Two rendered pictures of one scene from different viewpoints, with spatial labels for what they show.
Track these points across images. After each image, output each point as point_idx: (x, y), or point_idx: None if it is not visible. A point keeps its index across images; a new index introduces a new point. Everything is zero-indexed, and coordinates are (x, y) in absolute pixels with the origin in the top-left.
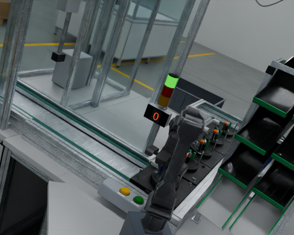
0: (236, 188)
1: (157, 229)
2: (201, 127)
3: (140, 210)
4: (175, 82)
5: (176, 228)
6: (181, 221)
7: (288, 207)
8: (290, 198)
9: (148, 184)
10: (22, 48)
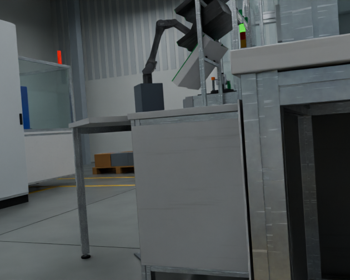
0: None
1: (144, 81)
2: (156, 22)
3: (183, 100)
4: (240, 26)
5: (185, 103)
6: (191, 99)
7: (195, 46)
8: (184, 35)
9: None
10: (221, 62)
